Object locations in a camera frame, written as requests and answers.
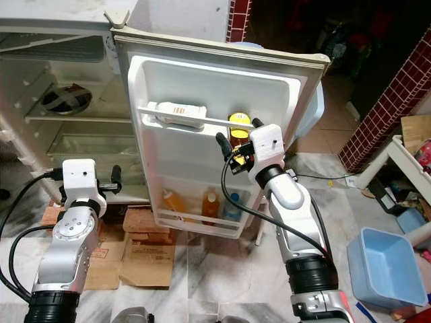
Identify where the dark covered bowl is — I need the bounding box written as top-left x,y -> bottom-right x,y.
42,83 -> 94,115

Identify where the blue cap water bottle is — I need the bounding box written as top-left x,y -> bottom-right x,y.
222,193 -> 243,221

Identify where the long black left arm cable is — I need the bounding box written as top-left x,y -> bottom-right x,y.
0,168 -> 65,303

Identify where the white fridge door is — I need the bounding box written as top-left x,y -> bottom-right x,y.
113,26 -> 331,240

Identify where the black box device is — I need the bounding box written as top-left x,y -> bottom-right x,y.
374,178 -> 408,216

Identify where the short black arm cable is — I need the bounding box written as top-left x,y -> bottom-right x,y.
308,194 -> 335,260
9,224 -> 51,297

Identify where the orange drink bottle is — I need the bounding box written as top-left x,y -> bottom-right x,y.
201,188 -> 222,221
162,190 -> 186,219

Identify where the white plastic bottle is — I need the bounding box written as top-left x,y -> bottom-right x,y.
154,101 -> 207,130

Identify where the flattened brown cardboard sheet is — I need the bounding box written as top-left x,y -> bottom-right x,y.
120,250 -> 174,288
84,242 -> 125,291

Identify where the light blue cushion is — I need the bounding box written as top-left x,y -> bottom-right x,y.
295,81 -> 326,141

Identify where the white fridge body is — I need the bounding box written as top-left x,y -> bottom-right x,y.
0,0 -> 139,206

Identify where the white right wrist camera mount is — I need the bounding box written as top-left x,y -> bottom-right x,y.
248,123 -> 285,168

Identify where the white side table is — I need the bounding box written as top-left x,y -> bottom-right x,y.
354,135 -> 431,209

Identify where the small blue box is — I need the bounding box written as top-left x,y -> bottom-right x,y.
396,207 -> 428,234

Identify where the clear fridge crisper drawer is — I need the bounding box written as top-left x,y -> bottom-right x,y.
44,130 -> 132,172

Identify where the robot left leg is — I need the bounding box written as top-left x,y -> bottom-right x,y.
111,307 -> 156,323

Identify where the short black right arm cable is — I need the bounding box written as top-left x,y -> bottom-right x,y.
308,194 -> 335,260

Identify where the red brick stack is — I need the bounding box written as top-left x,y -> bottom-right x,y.
121,207 -> 172,246
42,205 -> 65,227

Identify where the yellow lid jar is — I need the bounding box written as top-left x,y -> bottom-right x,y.
229,112 -> 251,150

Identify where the short black left arm cable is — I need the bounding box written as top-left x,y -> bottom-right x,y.
9,224 -> 51,297

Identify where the large blue plastic bin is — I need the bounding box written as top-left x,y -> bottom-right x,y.
347,227 -> 428,310

